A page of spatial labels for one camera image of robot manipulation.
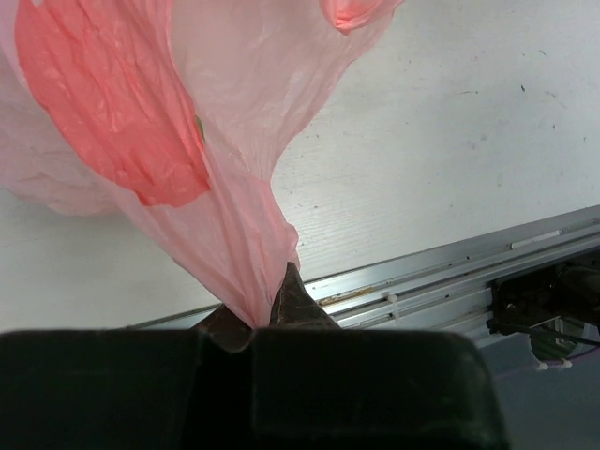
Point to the pink plastic bag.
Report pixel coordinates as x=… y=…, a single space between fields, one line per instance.
x=176 y=114

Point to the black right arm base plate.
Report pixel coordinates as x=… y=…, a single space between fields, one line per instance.
x=528 y=302

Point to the aluminium table edge rail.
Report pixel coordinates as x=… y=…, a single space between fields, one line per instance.
x=444 y=288

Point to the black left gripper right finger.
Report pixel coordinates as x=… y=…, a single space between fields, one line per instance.
x=318 y=386

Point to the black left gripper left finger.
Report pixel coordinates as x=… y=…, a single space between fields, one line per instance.
x=122 y=388

